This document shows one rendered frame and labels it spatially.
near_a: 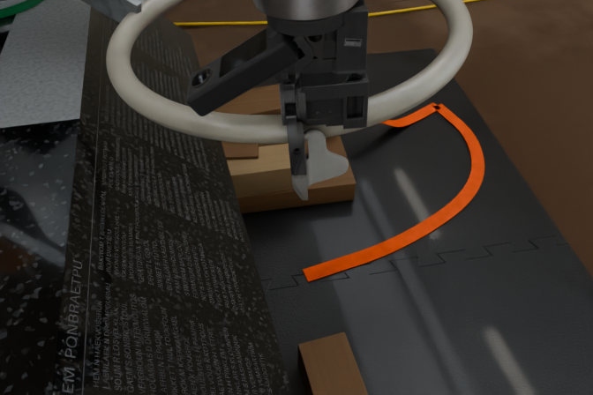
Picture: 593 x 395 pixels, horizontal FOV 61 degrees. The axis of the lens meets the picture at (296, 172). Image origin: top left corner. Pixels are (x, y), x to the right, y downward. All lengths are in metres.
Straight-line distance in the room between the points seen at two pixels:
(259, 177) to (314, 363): 0.59
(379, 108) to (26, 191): 0.43
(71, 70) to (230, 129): 0.41
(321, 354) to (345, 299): 0.26
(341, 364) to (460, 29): 0.84
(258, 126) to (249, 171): 1.01
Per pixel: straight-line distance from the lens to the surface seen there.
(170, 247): 0.70
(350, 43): 0.45
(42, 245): 0.62
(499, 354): 1.48
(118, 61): 0.68
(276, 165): 1.53
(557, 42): 2.78
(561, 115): 2.30
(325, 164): 0.51
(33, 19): 1.05
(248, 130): 0.51
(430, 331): 1.46
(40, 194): 0.68
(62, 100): 0.82
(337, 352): 1.26
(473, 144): 1.98
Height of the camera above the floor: 1.28
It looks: 46 degrees down
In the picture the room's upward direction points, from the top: straight up
